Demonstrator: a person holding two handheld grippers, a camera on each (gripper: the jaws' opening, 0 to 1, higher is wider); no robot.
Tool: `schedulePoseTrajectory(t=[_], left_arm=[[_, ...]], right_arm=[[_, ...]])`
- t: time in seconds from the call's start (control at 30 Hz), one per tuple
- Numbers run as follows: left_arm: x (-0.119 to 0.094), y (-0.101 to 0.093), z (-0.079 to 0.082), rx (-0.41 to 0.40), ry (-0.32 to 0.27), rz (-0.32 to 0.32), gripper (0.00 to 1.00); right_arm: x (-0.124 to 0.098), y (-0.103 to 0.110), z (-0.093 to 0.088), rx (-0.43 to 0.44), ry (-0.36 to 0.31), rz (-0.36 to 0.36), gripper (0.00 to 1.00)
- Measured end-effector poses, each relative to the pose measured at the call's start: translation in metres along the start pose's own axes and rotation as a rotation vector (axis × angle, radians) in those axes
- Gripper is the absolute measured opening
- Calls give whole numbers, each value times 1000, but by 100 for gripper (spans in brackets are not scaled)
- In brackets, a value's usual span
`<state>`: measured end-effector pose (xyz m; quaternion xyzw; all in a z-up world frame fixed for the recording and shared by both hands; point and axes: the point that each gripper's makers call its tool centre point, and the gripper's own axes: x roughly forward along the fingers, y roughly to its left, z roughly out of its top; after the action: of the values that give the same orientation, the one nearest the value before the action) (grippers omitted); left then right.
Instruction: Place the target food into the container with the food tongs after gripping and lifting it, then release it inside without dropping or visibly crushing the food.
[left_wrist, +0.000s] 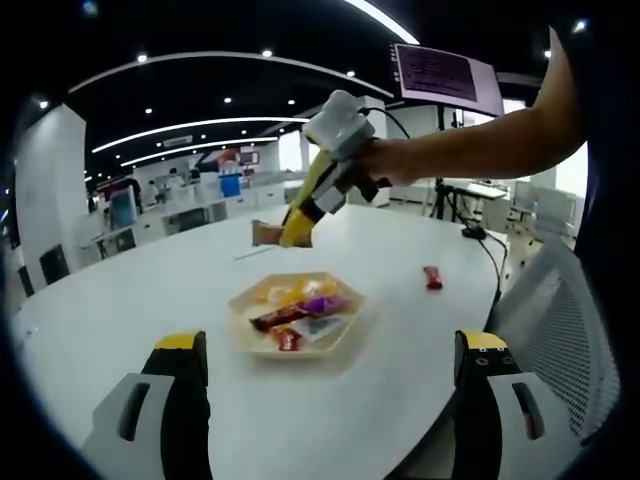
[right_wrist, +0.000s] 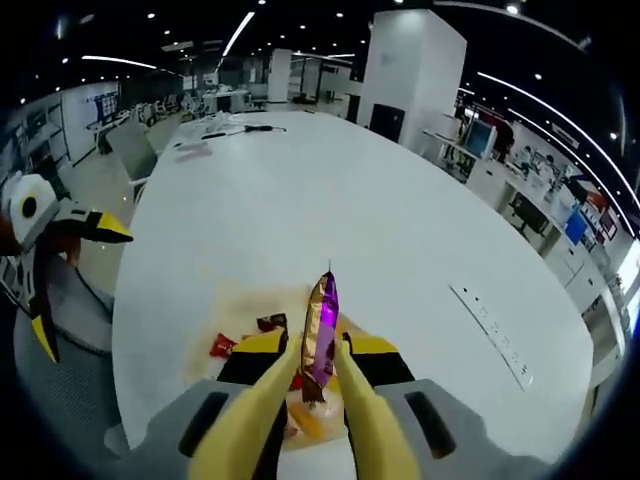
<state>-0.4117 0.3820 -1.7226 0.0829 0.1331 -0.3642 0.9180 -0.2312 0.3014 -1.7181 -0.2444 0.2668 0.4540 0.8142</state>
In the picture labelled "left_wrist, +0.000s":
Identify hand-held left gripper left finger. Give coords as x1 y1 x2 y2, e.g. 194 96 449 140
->
79 328 214 480

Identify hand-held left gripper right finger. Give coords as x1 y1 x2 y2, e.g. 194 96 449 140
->
453 328 586 480

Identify yellow food tongs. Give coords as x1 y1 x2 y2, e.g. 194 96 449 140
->
277 147 334 249

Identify orange white snack food packet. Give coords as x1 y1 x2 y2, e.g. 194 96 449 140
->
252 282 296 304
294 278 341 301

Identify cream hexagonal container tray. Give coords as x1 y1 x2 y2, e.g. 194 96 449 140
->
227 271 367 362

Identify small red snack food packet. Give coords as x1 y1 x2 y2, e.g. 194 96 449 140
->
272 329 305 354

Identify long red snack food packet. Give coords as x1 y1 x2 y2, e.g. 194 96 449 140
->
248 304 314 332

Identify dark red chocolate food packet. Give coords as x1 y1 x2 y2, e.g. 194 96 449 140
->
422 265 445 292

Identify clear dark snack food packet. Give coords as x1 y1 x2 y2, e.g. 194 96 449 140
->
294 314 344 344

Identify blue container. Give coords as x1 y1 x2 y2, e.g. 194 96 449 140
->
218 172 244 200

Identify person's right hand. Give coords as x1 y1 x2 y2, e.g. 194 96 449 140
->
357 137 416 189

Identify grey mesh office chair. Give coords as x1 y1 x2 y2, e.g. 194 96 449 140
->
487 234 626 446

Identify black tripod stand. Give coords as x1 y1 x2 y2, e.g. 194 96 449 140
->
427 107 481 226

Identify long white counter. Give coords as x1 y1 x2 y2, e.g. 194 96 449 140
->
82 174 311 261

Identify light blue screen appliance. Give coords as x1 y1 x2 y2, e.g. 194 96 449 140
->
108 189 140 229

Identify white square pillar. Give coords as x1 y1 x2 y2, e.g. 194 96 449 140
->
14 102 89 286

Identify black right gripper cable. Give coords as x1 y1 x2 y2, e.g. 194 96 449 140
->
359 105 414 141

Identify wall monitor screen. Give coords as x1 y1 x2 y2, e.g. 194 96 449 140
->
389 42 504 116

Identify black table cable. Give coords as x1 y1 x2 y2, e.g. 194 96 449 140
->
474 234 504 304

